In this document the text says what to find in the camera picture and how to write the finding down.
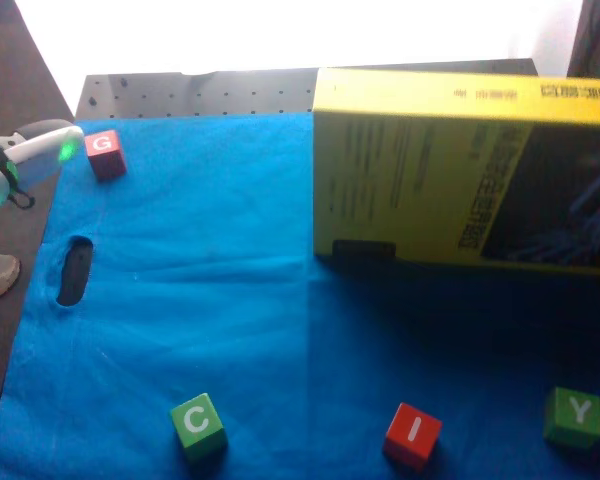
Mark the blue cloth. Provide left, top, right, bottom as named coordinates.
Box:
left=0, top=112, right=600, bottom=480

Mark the red block letter G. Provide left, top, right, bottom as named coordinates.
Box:
left=84, top=129, right=129, bottom=182

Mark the red block letter I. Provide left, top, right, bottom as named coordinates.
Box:
left=382, top=402, right=444, bottom=472

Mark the yellow cardboard box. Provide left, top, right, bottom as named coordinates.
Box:
left=311, top=67, right=600, bottom=279

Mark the green block letter C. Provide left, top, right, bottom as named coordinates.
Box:
left=168, top=392, right=230, bottom=464

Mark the green block letter Y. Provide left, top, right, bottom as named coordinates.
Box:
left=543, top=385, right=600, bottom=451

